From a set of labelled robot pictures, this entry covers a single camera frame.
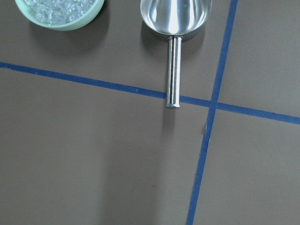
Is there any steel ice scoop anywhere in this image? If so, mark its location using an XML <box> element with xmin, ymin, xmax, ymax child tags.
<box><xmin>140</xmin><ymin>0</ymin><xmax>212</xmax><ymax>108</ymax></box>

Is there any green bowl of ice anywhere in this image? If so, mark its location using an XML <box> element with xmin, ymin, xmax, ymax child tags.
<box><xmin>15</xmin><ymin>0</ymin><xmax>104</xmax><ymax>31</ymax></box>

